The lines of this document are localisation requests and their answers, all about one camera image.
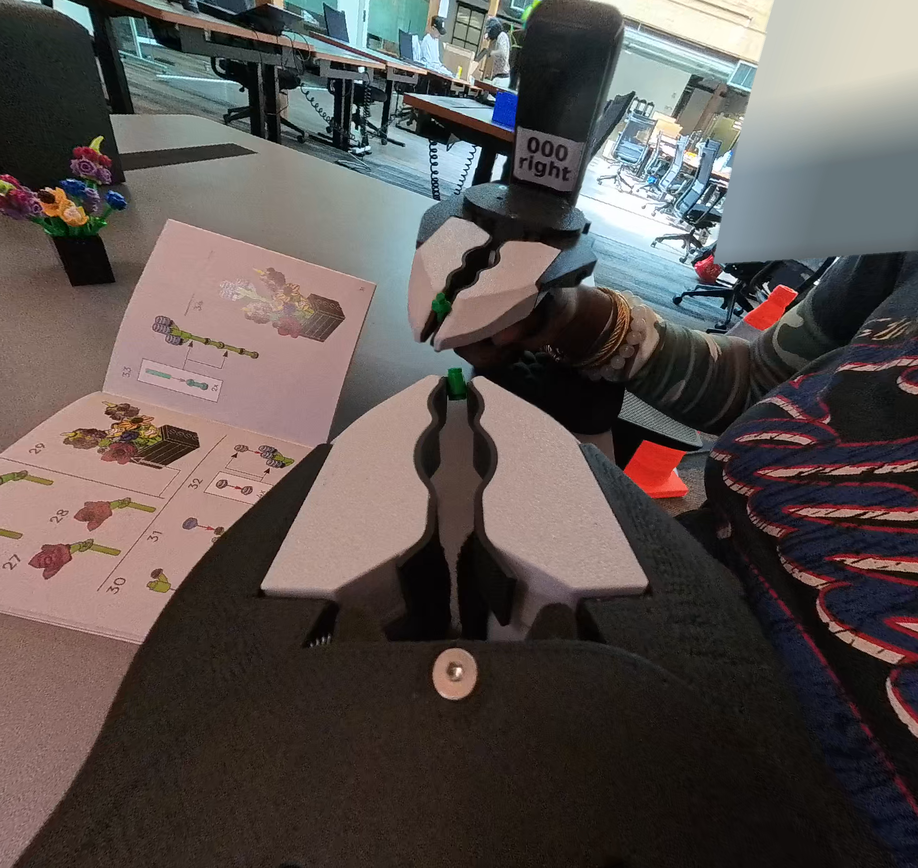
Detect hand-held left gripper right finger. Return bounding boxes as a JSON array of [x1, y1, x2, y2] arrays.
[[459, 377, 651, 640]]

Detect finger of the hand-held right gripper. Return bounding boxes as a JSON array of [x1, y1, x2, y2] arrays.
[[408, 219, 497, 343], [431, 233, 569, 354]]

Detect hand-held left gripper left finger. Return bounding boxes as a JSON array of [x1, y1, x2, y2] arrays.
[[260, 375, 450, 640]]

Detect lego instruction booklet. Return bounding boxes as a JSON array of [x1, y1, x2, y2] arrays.
[[0, 219, 378, 645]]

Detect lego flower bouquet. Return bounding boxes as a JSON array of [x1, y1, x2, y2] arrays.
[[0, 136, 129, 288]]

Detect person's right hand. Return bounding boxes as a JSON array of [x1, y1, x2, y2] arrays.
[[481, 283, 632, 381]]

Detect long wooden desk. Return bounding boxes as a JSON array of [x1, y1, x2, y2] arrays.
[[0, 0, 388, 145]]

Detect large black block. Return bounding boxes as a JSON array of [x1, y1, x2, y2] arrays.
[[0, 0, 124, 189]]

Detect black coiled cable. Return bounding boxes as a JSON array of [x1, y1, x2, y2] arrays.
[[426, 134, 474, 202]]

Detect beaded bracelets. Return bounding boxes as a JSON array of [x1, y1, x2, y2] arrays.
[[581, 288, 661, 384]]

